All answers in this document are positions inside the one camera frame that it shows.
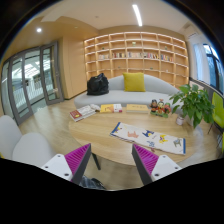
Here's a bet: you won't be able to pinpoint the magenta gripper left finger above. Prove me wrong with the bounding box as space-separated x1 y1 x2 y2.
41 143 92 186

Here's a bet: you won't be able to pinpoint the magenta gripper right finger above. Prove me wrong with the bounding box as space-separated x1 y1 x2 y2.
131 143 183 186

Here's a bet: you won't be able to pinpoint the white patterned towel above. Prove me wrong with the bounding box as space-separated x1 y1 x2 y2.
110 122 186 155

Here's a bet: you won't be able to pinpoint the round wooden table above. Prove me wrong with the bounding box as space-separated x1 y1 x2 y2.
69 109 203 165

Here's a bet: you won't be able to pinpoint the stack of books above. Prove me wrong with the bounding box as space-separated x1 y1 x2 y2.
70 105 95 122

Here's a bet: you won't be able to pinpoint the white armchair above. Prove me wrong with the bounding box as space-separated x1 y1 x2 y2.
0 115 56 167

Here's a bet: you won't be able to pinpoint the colourful toy figurines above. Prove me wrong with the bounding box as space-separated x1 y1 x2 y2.
149 99 171 118

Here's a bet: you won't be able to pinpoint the tan flat book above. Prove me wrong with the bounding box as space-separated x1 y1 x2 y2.
126 104 149 113

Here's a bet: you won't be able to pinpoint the yellow picture book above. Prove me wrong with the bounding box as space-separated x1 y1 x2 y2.
100 104 122 113

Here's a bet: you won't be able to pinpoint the grey curved sofa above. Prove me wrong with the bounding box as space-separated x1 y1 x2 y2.
74 75 178 108

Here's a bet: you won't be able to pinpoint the green potted plant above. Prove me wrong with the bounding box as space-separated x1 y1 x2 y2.
170 84 215 128

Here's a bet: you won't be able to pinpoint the black backpack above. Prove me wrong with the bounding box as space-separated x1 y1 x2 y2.
87 73 109 96

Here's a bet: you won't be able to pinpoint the yellow cushion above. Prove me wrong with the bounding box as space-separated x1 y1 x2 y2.
123 73 145 92

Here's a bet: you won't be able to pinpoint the green chair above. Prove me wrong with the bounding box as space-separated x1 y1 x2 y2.
211 92 224 133

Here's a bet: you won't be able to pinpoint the grey glass double door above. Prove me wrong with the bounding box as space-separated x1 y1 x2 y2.
0 42 64 125

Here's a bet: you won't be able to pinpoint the ceiling strip light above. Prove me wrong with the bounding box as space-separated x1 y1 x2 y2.
132 4 143 27

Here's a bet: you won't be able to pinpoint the wooden wall bookshelf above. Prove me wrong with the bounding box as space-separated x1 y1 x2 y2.
84 32 189 88

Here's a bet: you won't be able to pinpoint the window with dark frame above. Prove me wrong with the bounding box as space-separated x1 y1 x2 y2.
194 44 224 94

